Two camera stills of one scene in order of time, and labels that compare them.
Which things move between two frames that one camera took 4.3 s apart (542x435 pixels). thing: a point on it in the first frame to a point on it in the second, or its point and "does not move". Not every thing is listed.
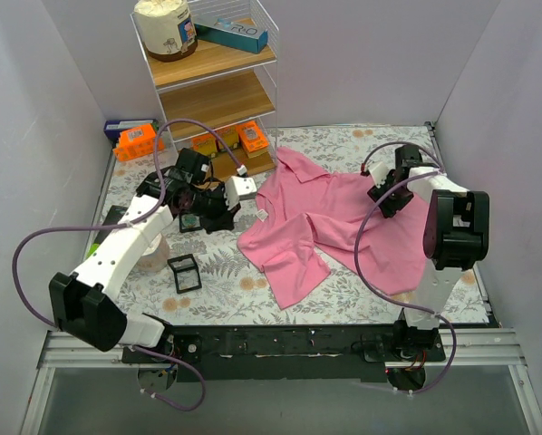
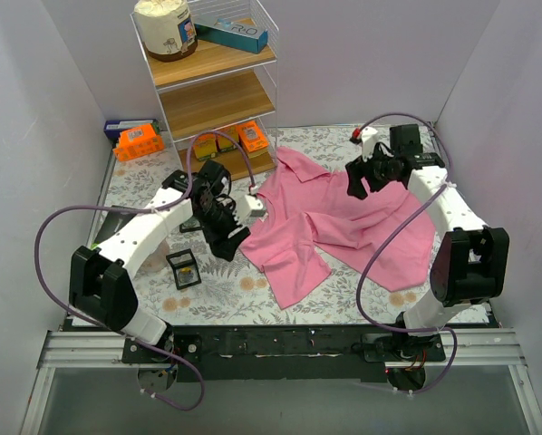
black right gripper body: [390, 198] to [359, 171]
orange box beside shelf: [137, 141] does not move
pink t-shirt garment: [299, 212] does not move
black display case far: [189, 222] does not move
